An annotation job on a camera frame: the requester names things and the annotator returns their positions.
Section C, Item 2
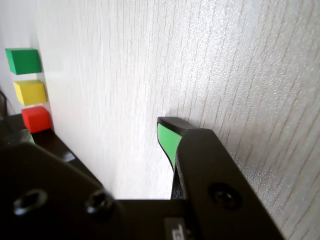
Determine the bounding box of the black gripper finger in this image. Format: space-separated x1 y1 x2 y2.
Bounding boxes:
0 129 126 240
156 116 286 240

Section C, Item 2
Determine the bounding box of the red cube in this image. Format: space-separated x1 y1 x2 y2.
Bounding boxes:
21 105 53 134

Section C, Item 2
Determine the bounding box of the green cube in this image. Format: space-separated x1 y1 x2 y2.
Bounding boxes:
5 47 42 75

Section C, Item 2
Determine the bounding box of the yellow cube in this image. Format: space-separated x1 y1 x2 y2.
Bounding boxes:
13 79 48 105

